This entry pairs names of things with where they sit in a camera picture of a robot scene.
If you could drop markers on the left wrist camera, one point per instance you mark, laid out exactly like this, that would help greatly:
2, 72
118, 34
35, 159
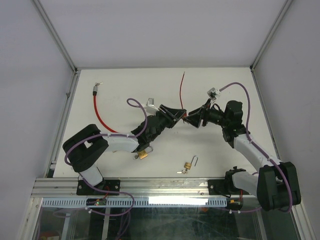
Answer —
150, 106

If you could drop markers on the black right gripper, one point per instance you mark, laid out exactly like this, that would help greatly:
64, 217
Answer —
195, 116

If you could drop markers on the left aluminium frame post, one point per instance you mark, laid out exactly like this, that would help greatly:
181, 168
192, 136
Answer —
54, 34

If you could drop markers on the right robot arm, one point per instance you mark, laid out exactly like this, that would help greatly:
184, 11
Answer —
275, 183

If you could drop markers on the medium brass padlock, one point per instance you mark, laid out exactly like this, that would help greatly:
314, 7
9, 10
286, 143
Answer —
143, 154

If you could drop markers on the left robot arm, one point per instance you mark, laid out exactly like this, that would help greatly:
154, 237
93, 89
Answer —
84, 148

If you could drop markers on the right aluminium frame post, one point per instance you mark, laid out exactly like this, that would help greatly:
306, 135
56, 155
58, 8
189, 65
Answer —
271, 33

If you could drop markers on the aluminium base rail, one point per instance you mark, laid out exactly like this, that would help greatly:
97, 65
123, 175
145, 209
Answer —
138, 187

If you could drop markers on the black mounting plate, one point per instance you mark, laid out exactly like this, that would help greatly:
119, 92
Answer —
112, 185
218, 187

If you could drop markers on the thick red cable lock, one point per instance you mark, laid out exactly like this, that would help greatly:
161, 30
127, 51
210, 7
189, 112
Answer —
96, 110

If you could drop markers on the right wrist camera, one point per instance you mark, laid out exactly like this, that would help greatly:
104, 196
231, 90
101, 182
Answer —
214, 93

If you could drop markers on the red thin-cable padlock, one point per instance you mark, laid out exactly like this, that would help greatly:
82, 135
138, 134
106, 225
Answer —
180, 95

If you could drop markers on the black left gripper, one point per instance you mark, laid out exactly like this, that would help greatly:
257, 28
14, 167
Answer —
176, 114

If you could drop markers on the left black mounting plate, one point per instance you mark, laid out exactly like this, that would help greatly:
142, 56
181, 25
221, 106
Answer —
112, 185

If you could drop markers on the aluminium frame post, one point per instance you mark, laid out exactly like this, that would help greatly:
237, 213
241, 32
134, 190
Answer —
54, 34
271, 33

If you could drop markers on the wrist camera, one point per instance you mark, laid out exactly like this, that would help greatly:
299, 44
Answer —
214, 93
150, 106

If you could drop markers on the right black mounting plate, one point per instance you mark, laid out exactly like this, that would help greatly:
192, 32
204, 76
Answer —
218, 187

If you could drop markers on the small brass long-shackle padlock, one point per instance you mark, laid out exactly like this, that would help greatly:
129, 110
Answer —
188, 165

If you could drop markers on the white slotted cable duct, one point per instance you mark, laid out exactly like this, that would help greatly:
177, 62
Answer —
140, 202

